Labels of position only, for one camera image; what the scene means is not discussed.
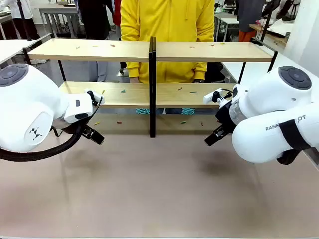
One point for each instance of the teal striped cloth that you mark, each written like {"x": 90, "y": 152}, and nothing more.
{"x": 142, "y": 111}
{"x": 188, "y": 111}

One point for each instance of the right forearm in yellow sleeve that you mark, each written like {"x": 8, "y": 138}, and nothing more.
{"x": 133, "y": 69}

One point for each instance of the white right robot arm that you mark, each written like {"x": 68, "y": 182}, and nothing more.
{"x": 274, "y": 99}

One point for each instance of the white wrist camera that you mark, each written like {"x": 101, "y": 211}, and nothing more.
{"x": 209, "y": 97}
{"x": 96, "y": 95}

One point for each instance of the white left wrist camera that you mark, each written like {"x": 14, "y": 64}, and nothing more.
{"x": 96, "y": 95}

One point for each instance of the wooden top desk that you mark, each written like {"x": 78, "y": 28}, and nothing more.
{"x": 274, "y": 35}

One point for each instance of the person with orange trousers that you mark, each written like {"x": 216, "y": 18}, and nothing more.
{"x": 249, "y": 17}

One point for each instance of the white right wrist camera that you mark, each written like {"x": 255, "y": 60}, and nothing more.
{"x": 209, "y": 97}

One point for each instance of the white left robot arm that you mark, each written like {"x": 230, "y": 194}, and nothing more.
{"x": 30, "y": 99}

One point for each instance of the person in black clothes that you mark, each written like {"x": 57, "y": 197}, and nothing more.
{"x": 96, "y": 17}

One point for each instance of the person in white coat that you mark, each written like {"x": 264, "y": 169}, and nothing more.
{"x": 20, "y": 17}

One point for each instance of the left forearm in yellow sleeve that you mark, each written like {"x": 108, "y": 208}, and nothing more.
{"x": 200, "y": 71}

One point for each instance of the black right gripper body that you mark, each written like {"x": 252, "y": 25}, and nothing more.
{"x": 225, "y": 115}

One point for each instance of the person's left hand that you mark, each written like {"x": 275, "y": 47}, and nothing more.
{"x": 199, "y": 81}

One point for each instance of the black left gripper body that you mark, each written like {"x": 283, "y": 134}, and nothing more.
{"x": 67, "y": 125}

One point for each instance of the person in yellow hoodie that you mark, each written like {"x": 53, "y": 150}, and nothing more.
{"x": 167, "y": 22}

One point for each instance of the black stand pole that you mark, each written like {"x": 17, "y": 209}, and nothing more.
{"x": 266, "y": 22}

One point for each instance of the white side table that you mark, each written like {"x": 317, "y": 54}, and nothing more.
{"x": 234, "y": 72}
{"x": 15, "y": 47}

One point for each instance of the two-tier wooden shelf black frame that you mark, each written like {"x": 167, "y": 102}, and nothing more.
{"x": 99, "y": 53}

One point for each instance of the grey background table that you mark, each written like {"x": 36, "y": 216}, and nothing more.
{"x": 59, "y": 11}

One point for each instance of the person's right hand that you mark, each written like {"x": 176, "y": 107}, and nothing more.
{"x": 134, "y": 80}

